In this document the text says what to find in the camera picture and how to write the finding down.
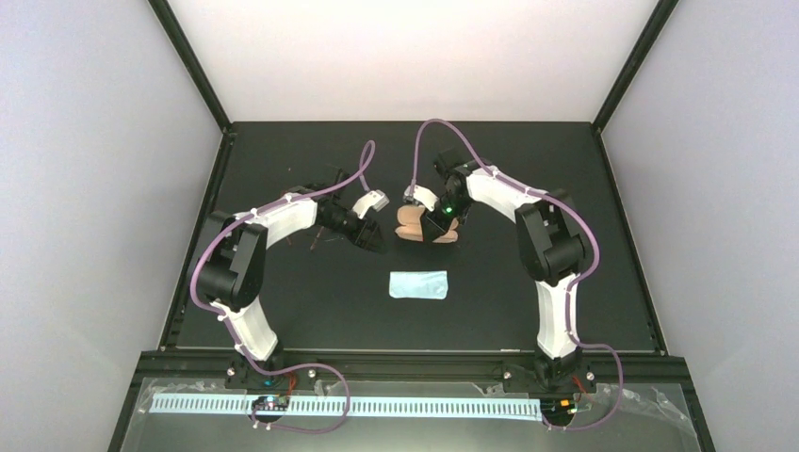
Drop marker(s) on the frame post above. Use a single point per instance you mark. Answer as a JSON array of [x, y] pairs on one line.
[[180, 43], [649, 35]]

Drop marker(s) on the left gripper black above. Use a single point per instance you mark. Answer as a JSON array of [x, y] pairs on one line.
[[366, 241]]

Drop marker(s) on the pink transparent sunglasses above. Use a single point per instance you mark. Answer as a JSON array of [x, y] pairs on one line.
[[301, 211]]

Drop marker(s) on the brown plaid glasses case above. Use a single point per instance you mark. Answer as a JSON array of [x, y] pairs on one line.
[[413, 225]]

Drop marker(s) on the black aluminium frame rail front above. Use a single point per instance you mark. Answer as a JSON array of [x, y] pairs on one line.
[[401, 365]]

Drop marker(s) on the left rear frame post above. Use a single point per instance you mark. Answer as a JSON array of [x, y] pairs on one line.
[[180, 43]]

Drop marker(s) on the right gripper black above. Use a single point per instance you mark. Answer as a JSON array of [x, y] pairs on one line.
[[438, 226]]

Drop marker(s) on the light blue cleaning cloth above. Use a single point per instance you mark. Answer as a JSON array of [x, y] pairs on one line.
[[418, 284]]

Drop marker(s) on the right rear frame post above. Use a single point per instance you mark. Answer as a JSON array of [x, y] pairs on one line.
[[649, 35]]

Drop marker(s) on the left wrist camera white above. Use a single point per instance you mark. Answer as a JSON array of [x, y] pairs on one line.
[[373, 200]]

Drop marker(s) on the white slotted cable duct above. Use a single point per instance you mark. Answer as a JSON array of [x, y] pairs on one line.
[[354, 406]]

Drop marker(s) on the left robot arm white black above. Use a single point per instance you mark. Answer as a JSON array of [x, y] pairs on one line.
[[227, 271]]

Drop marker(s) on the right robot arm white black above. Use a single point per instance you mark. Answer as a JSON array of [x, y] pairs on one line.
[[554, 248]]

